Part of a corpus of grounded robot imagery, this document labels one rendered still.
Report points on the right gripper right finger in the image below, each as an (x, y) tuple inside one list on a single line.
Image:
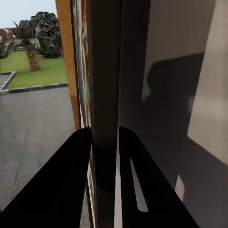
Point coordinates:
[(166, 210)]

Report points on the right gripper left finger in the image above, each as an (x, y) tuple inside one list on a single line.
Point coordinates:
[(54, 197)]

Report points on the poster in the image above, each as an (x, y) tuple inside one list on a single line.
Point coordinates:
[(96, 33)]

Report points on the door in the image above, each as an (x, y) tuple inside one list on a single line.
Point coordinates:
[(38, 98)]

